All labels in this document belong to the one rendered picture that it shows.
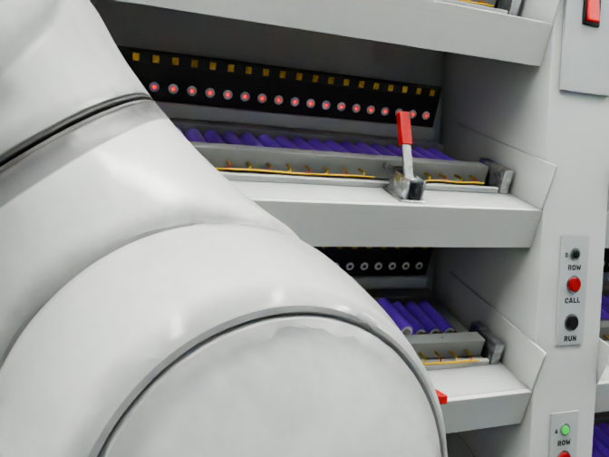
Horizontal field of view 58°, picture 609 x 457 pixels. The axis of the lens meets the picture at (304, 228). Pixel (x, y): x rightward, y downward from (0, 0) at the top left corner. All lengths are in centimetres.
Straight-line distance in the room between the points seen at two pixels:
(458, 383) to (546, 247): 18
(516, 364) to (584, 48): 36
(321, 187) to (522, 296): 27
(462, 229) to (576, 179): 15
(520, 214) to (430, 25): 22
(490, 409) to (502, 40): 39
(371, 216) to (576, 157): 26
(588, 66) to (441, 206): 24
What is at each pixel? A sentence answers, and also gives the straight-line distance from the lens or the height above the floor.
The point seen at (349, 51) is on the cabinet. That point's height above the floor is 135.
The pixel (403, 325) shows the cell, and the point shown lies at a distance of 65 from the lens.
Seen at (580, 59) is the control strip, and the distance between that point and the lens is 70.
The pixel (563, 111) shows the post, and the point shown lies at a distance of 68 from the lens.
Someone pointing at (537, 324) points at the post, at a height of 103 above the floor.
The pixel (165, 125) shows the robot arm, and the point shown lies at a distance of 16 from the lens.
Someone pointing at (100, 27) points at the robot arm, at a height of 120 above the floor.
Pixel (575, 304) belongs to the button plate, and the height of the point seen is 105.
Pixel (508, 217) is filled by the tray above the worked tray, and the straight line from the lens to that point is 63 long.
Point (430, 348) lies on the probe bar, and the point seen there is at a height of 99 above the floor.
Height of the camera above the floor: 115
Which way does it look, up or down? 3 degrees down
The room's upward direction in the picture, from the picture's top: 2 degrees clockwise
